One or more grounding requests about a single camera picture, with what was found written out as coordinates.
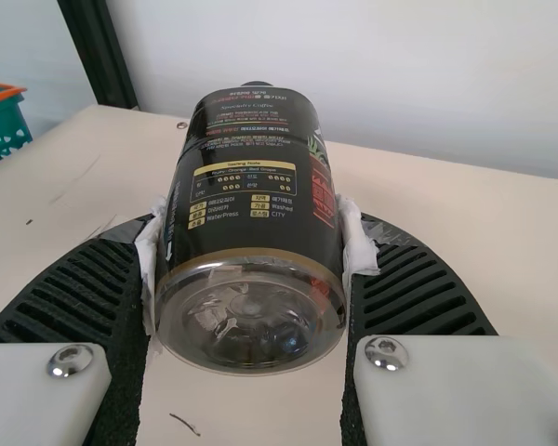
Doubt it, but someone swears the teal shopping basket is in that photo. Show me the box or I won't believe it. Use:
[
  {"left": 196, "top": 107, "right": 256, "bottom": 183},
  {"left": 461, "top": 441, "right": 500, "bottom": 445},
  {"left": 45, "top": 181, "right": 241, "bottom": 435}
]
[{"left": 0, "top": 81, "right": 33, "bottom": 172}]

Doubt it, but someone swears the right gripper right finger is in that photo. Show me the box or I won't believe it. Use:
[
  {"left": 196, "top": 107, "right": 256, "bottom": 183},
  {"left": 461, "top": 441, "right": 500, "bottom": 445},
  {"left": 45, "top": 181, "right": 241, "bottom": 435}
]
[{"left": 336, "top": 194, "right": 558, "bottom": 446}]

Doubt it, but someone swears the black post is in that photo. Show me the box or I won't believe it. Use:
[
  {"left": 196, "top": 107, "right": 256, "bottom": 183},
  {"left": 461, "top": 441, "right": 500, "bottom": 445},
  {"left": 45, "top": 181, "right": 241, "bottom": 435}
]
[{"left": 57, "top": 0, "right": 141, "bottom": 111}]

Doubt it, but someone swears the dark coffee bottle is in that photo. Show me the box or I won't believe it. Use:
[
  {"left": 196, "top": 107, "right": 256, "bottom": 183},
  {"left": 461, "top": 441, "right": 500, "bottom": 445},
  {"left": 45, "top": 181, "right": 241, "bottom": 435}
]
[{"left": 153, "top": 82, "right": 347, "bottom": 374}]

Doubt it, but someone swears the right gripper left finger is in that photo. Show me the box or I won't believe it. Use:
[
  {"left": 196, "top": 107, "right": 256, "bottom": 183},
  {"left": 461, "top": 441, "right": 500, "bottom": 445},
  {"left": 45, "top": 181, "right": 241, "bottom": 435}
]
[{"left": 0, "top": 193, "right": 169, "bottom": 446}]

